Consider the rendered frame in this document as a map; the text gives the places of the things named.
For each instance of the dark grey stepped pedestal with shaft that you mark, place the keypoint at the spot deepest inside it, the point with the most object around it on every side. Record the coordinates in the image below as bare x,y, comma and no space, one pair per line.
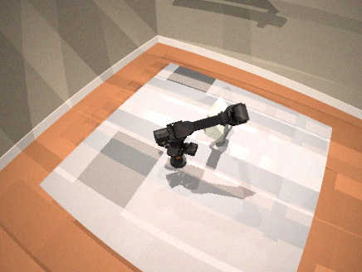
178,163

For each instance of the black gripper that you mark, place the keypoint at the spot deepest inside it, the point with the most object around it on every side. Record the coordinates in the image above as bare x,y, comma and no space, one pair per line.
187,148

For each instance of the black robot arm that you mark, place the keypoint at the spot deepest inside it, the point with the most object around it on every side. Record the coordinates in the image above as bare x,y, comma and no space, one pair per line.
180,130

